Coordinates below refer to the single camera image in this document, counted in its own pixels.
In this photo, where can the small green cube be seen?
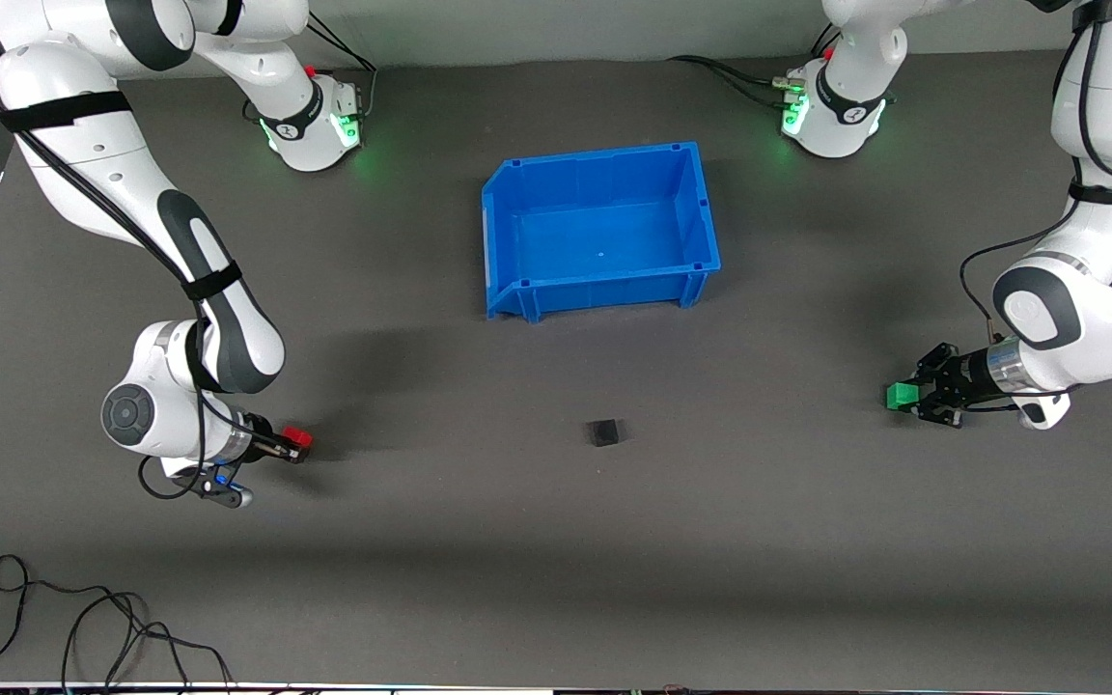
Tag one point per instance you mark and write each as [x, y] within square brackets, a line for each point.
[901, 396]

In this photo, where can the dark grey table mat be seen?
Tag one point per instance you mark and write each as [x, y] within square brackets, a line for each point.
[517, 579]

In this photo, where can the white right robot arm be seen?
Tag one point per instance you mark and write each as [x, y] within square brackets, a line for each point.
[83, 125]

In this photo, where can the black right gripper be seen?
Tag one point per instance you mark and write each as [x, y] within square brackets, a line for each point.
[263, 440]

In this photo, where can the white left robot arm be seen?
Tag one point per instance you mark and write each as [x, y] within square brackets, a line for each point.
[1087, 319]

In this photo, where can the small black cube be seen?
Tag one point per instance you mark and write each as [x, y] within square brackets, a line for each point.
[604, 432]

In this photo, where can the small red cube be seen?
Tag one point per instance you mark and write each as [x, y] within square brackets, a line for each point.
[298, 436]

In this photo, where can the blue plastic storage bin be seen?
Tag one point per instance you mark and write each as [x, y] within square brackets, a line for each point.
[604, 232]

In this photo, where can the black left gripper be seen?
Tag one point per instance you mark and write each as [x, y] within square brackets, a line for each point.
[963, 375]

